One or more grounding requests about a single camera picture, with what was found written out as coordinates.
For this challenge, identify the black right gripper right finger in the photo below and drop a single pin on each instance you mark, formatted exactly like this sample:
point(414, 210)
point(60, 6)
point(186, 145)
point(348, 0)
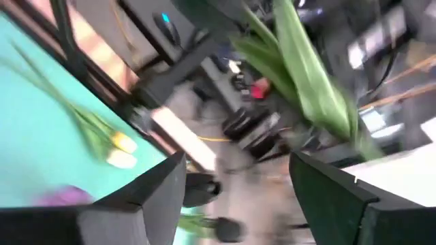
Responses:
point(357, 221)

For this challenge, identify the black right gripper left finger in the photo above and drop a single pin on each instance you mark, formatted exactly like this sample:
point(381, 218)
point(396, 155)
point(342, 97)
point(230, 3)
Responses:
point(102, 224)

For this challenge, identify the cream tulip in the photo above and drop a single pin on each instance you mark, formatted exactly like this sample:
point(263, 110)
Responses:
point(121, 159)

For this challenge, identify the yellow tulip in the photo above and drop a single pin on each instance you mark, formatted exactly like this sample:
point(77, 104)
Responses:
point(124, 142)

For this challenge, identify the dark purple tulip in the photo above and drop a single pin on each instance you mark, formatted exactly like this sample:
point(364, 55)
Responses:
point(306, 68)

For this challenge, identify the purple glass vase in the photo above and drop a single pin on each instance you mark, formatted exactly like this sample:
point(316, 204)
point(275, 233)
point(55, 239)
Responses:
point(64, 196)

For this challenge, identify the teal table mat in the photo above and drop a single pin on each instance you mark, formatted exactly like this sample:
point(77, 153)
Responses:
point(34, 136)

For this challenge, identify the grey desk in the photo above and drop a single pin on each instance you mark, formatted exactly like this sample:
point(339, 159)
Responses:
point(136, 34)

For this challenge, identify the black computer mouse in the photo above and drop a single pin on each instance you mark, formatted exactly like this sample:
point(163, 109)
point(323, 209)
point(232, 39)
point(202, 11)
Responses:
point(167, 29)

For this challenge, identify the silver frame bracket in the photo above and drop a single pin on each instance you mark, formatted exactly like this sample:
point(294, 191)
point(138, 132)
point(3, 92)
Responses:
point(184, 136)

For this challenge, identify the black aluminium table frame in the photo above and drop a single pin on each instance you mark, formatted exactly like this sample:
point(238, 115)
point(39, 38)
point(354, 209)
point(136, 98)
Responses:
point(69, 51)

